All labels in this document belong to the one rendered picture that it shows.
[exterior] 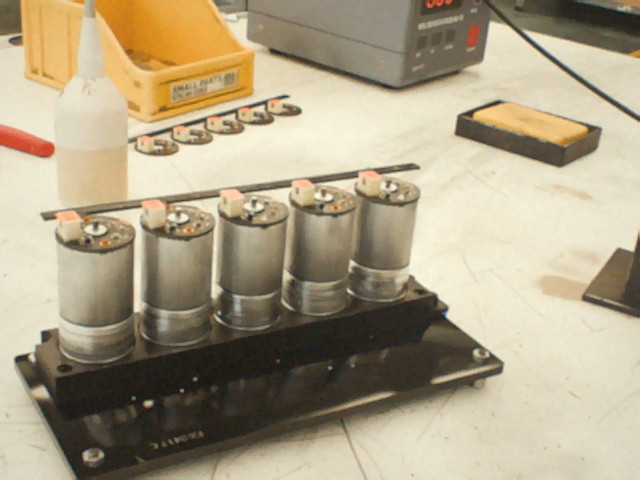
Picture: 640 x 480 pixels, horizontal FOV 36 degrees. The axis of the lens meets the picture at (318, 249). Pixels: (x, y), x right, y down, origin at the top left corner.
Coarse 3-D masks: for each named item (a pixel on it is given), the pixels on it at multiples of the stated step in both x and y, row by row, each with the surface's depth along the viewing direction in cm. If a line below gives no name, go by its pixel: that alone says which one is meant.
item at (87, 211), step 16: (320, 176) 37; (336, 176) 37; (352, 176) 37; (192, 192) 35; (208, 192) 35; (240, 192) 35; (80, 208) 33; (96, 208) 33; (112, 208) 33; (128, 208) 33
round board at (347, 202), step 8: (320, 192) 36; (328, 192) 36; (336, 192) 36; (344, 192) 36; (288, 200) 35; (336, 200) 35; (344, 200) 35; (352, 200) 35; (296, 208) 35; (304, 208) 34; (312, 208) 34; (320, 208) 34; (328, 208) 34; (344, 208) 35; (352, 208) 35
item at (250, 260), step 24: (240, 240) 33; (264, 240) 33; (216, 264) 34; (240, 264) 34; (264, 264) 34; (216, 288) 35; (240, 288) 34; (264, 288) 34; (216, 312) 35; (240, 312) 34; (264, 312) 35
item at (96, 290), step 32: (64, 256) 31; (96, 256) 30; (128, 256) 31; (64, 288) 31; (96, 288) 31; (128, 288) 32; (64, 320) 32; (96, 320) 31; (128, 320) 32; (64, 352) 32; (96, 352) 32; (128, 352) 33
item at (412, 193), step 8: (384, 176) 38; (400, 184) 37; (408, 184) 37; (360, 192) 36; (384, 192) 36; (400, 192) 36; (408, 192) 36; (416, 192) 37; (368, 200) 36; (376, 200) 36; (384, 200) 36; (392, 200) 36; (400, 200) 36; (408, 200) 36; (416, 200) 36
